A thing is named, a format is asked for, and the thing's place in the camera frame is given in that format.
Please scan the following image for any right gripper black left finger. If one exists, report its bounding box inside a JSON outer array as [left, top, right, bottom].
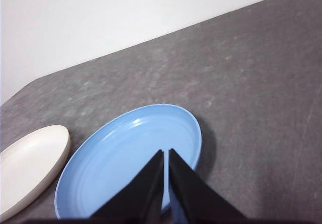
[[88, 149, 165, 219]]

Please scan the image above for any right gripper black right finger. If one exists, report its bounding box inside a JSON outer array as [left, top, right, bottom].
[[169, 148, 250, 219]]

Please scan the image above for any blue round plate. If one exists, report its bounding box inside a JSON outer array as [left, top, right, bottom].
[[54, 104, 202, 219]]

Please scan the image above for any white round plate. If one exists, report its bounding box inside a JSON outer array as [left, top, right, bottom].
[[0, 125, 70, 222]]

